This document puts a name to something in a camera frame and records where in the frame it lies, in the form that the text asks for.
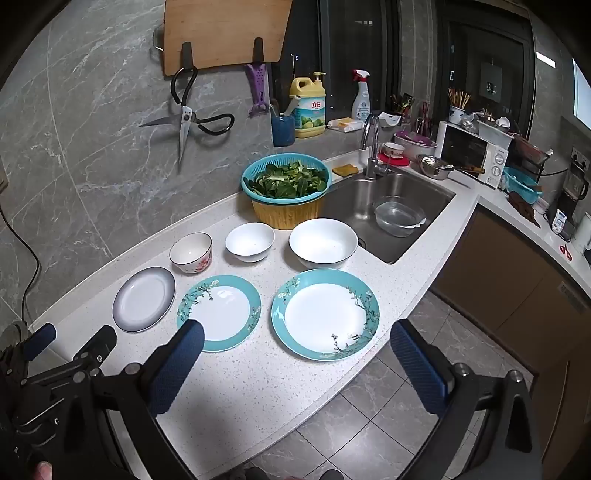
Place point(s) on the white microwave oven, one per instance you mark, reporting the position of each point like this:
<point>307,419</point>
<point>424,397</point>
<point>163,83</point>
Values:
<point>464,150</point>

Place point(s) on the pink floral bowl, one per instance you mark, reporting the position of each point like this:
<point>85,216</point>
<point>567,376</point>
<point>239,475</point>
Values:
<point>189,248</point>

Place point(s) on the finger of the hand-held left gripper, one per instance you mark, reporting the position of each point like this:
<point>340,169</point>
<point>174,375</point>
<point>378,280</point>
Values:
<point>40,336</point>
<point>98,344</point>

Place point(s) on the clear glass bowl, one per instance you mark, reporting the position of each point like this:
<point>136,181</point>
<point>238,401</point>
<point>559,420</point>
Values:
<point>397,217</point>

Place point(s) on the wooden cutting board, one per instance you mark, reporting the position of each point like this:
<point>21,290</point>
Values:
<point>221,32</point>

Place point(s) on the wooden base cabinet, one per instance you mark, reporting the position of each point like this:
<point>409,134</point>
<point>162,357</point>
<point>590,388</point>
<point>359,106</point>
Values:
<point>508,286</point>

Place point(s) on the yellow sponge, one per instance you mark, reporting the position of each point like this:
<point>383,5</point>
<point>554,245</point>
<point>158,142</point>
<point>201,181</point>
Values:
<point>345,170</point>

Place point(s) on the white dish tub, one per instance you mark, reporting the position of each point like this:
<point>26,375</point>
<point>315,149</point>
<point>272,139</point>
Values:
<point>422,150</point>

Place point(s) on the white cloth pack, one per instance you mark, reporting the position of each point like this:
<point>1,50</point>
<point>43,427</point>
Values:
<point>344,125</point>

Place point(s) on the stainless steel sink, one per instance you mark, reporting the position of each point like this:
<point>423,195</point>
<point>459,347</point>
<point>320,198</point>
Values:
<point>351,203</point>

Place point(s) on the white dish basket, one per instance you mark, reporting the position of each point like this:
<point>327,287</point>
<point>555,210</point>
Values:
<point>496,129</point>

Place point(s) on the purple peeler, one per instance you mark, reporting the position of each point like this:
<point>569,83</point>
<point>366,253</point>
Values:
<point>257,87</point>

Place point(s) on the blue cup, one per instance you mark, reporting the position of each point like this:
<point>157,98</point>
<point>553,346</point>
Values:
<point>282,131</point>

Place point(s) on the small patterned bowl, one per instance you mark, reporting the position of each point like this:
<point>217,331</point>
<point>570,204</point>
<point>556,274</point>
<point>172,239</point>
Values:
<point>394,149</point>

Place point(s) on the teal plastic basket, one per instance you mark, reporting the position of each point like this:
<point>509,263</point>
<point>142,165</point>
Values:
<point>521,184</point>

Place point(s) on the bundle of wooden chopsticks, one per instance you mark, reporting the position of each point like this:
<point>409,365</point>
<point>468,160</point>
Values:
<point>458,98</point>

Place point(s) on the large teal floral plate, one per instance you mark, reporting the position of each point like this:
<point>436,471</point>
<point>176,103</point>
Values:
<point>318,314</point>

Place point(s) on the stainless steel bowl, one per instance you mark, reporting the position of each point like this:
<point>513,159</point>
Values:
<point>434,168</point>

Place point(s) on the yellow plastic basin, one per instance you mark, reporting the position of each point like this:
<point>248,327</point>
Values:
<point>286,214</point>

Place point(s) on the green leafy vegetables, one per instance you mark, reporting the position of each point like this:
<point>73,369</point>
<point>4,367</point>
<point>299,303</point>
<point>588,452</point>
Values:
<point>286,180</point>

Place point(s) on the large white bowl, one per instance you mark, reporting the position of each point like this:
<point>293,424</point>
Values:
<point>323,242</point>

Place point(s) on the grey rimmed white plate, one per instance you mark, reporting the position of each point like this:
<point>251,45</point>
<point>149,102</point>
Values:
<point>143,300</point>

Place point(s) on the small teal floral plate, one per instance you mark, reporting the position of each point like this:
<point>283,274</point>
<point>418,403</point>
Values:
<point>226,309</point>

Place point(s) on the white chopstick holder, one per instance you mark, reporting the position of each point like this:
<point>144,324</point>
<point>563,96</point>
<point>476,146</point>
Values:
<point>457,115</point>

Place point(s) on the red silicone mat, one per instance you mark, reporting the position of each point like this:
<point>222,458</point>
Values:
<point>401,162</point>

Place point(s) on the yellow detergent bottle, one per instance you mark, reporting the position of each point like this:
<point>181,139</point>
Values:
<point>308,115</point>

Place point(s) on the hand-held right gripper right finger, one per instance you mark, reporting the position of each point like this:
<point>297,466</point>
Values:
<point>420,364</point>

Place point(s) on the white spray bottle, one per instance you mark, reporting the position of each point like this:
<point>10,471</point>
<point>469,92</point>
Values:
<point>361,104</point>

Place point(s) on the person's left hand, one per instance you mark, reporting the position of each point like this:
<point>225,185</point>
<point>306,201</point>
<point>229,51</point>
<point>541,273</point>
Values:
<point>44,470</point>

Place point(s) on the small white bowl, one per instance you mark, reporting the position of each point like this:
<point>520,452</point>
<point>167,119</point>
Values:
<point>250,241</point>

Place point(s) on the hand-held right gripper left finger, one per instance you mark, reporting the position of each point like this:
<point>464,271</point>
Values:
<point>178,364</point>

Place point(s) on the teal plastic colander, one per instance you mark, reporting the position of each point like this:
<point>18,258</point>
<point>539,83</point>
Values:
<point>247,181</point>

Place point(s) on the chrome faucet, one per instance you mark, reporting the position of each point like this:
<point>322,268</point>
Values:
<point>371,166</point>

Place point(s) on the brown cloth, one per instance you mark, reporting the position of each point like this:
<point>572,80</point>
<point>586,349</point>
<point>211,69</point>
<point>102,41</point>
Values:
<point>524,207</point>

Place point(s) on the wall water heater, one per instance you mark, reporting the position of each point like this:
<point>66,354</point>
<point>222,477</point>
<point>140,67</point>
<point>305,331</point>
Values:
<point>491,83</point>

